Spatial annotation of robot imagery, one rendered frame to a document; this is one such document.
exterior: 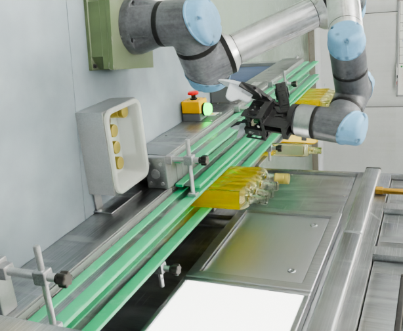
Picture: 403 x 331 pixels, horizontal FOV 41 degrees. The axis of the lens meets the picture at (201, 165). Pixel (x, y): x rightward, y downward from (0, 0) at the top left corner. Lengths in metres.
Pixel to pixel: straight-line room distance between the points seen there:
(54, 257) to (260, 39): 0.76
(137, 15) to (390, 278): 0.94
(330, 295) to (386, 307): 0.14
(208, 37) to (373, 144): 6.38
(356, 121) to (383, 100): 6.30
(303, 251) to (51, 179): 0.71
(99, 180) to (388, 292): 0.78
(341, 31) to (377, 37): 6.18
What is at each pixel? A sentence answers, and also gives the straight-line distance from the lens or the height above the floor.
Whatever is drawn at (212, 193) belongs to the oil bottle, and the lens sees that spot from 1.59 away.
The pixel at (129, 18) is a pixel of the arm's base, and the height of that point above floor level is 0.86.
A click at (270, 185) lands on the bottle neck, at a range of 1.67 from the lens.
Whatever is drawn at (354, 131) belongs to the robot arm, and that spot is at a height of 1.42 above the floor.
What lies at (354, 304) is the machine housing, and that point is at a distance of 1.38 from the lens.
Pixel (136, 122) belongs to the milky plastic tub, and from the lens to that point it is 1.49.
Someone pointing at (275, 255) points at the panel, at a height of 1.18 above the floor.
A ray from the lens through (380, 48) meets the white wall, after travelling 7.36.
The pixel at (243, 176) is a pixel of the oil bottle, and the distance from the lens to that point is 1.69.
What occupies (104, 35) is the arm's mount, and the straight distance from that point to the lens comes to 1.43.
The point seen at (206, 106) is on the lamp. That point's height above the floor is 0.84.
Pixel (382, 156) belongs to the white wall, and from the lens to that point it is 7.69.
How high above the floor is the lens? 1.58
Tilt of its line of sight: 23 degrees down
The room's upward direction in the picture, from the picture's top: 92 degrees clockwise
